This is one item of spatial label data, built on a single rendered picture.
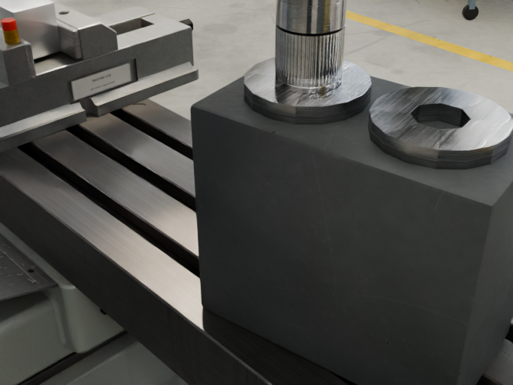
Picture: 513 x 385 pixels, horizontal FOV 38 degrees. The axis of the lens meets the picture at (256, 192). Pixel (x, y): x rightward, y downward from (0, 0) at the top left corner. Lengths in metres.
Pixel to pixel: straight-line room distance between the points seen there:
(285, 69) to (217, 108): 0.05
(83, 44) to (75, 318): 0.32
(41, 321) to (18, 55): 0.29
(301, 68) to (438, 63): 3.04
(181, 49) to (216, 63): 2.45
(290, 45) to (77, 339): 0.46
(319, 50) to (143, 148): 0.40
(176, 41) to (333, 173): 0.56
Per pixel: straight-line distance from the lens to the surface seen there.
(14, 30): 0.87
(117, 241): 0.71
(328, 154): 0.47
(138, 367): 0.96
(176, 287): 0.65
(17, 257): 0.84
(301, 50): 0.50
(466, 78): 3.41
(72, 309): 0.81
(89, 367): 0.91
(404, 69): 3.44
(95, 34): 0.92
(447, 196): 0.44
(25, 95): 0.89
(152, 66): 0.98
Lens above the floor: 1.34
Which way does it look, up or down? 33 degrees down
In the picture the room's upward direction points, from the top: straight up
